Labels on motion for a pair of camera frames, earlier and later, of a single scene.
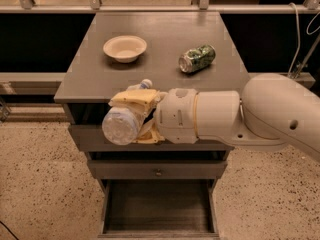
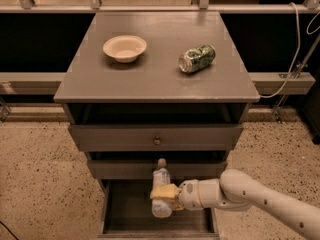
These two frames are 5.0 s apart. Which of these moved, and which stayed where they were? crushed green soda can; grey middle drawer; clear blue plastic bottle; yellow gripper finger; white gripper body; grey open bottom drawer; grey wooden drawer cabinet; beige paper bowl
Moved: white gripper body; clear blue plastic bottle; yellow gripper finger
Stayed: crushed green soda can; beige paper bowl; grey middle drawer; grey open bottom drawer; grey wooden drawer cabinet
